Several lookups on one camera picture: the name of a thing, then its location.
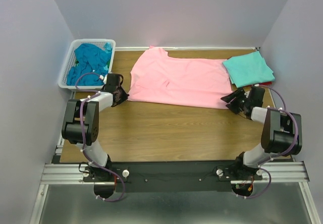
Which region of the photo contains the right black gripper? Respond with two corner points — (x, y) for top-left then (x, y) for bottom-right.
(221, 87), (250, 115)

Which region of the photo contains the pink t shirt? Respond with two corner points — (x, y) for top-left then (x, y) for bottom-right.
(128, 46), (232, 109)

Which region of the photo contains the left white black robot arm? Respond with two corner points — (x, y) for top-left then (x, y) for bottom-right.
(61, 73), (129, 181)

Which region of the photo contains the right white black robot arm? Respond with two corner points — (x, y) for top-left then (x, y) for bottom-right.
(216, 85), (302, 180)

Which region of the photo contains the folded teal t shirt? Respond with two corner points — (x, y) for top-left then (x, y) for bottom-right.
(223, 51), (275, 88)

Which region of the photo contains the folded red t shirt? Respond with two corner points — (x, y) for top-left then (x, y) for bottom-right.
(252, 81), (273, 87)

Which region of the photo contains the blue t shirt in basket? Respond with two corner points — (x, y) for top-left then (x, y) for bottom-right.
(67, 43), (112, 86)

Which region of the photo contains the light teal cloth in basket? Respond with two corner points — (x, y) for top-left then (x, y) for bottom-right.
(103, 42), (113, 54)

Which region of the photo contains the white plastic basket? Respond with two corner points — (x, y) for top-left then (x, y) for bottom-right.
(58, 39), (116, 91)

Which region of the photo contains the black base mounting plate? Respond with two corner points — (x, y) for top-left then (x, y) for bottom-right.
(81, 160), (262, 200)

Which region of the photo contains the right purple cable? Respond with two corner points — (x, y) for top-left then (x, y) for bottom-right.
(236, 83), (300, 200)

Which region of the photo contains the aluminium frame rail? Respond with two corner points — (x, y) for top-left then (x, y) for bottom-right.
(40, 164), (84, 185)

